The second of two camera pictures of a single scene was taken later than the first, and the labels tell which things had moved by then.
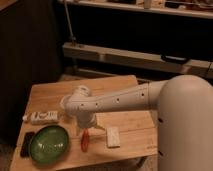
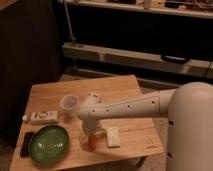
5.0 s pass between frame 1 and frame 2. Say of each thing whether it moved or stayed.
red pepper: moved
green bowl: stayed
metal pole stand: stayed
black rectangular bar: stayed
